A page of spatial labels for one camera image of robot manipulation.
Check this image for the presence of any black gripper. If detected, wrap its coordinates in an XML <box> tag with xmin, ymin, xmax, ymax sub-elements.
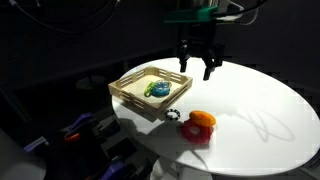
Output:
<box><xmin>176</xmin><ymin>19</ymin><xmax>225</xmax><ymax>82</ymax></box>

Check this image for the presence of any shallow wooden slatted box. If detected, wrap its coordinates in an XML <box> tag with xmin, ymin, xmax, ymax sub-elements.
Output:
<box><xmin>108</xmin><ymin>65</ymin><xmax>194</xmax><ymax>122</ymax></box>

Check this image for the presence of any blue round dome toy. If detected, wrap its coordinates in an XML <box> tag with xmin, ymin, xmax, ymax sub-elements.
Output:
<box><xmin>151</xmin><ymin>78</ymin><xmax>173</xmax><ymax>98</ymax></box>

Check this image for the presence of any white table pedestal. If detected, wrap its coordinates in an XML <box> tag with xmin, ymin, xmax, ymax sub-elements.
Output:
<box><xmin>149</xmin><ymin>155</ymin><xmax>215</xmax><ymax>180</ymax></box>

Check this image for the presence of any purple clamp with orange handle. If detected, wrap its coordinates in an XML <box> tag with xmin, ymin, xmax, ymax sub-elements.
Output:
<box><xmin>62</xmin><ymin>112</ymin><xmax>98</xmax><ymax>143</ymax></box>

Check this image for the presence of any grey rounded object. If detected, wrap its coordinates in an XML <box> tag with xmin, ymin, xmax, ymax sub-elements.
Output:
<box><xmin>0</xmin><ymin>127</ymin><xmax>48</xmax><ymax>180</ymax></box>

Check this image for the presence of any green toothed toy ring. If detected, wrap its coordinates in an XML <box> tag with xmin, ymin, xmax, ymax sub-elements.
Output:
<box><xmin>143</xmin><ymin>81</ymin><xmax>157</xmax><ymax>99</ymax></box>

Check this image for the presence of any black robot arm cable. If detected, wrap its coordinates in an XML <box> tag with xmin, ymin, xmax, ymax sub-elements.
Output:
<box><xmin>213</xmin><ymin>0</ymin><xmax>268</xmax><ymax>27</ymax></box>

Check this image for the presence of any black and white toy ring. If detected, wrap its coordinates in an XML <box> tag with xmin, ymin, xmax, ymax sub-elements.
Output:
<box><xmin>164</xmin><ymin>108</ymin><xmax>182</xmax><ymax>122</ymax></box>

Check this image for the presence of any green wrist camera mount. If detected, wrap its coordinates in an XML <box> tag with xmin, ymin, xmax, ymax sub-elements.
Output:
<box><xmin>163</xmin><ymin>5</ymin><xmax>220</xmax><ymax>24</ymax></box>

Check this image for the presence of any red bumpy toy ring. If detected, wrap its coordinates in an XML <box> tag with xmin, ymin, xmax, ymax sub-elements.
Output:
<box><xmin>179</xmin><ymin>118</ymin><xmax>215</xmax><ymax>145</ymax></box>

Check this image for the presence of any thin black hanging cable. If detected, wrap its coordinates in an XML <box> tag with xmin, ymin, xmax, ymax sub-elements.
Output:
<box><xmin>8</xmin><ymin>0</ymin><xmax>122</xmax><ymax>35</ymax></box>

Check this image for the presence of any orange bumpy toy ring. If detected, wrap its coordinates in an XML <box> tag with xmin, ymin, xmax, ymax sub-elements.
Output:
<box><xmin>188</xmin><ymin>109</ymin><xmax>217</xmax><ymax>128</ymax></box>

